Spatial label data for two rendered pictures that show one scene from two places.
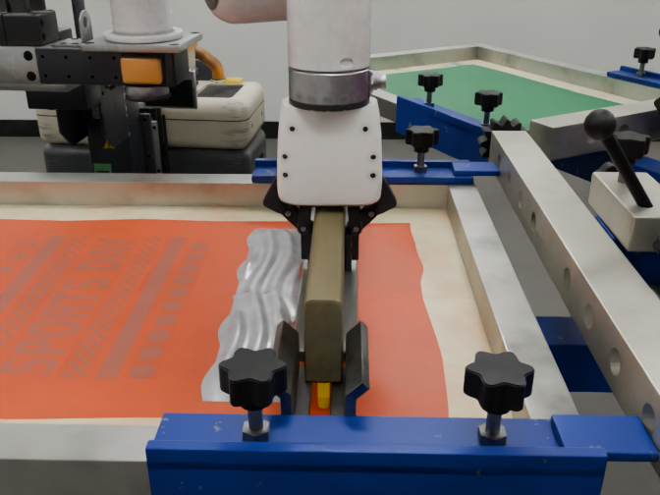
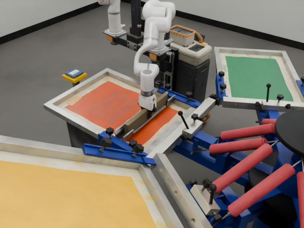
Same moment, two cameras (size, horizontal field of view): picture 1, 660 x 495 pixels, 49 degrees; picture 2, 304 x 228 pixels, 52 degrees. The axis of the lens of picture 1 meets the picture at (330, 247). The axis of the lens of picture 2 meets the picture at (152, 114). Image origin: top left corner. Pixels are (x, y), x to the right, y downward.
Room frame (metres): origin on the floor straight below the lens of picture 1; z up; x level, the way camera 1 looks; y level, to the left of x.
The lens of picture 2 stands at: (-0.52, -0.84, 2.15)
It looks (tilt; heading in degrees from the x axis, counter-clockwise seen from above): 38 degrees down; 34
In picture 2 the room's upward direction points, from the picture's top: 1 degrees clockwise
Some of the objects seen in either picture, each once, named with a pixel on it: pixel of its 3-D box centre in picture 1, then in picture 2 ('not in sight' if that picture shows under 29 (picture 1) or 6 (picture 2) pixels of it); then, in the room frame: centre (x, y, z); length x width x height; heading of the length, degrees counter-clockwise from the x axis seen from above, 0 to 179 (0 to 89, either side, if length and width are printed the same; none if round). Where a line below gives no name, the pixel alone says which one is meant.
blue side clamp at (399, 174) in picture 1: (361, 188); (177, 100); (0.95, -0.04, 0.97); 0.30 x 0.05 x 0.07; 89
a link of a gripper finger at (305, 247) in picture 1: (299, 235); not in sight; (0.67, 0.03, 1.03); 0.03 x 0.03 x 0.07; 88
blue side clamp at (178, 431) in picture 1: (372, 467); (121, 147); (0.39, -0.03, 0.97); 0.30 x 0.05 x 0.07; 89
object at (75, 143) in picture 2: not in sight; (96, 148); (0.47, 0.26, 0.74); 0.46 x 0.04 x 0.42; 89
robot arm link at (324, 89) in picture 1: (337, 81); (148, 90); (0.67, -0.01, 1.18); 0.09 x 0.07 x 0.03; 88
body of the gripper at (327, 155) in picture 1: (329, 145); (147, 99); (0.67, 0.00, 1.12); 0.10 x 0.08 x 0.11; 88
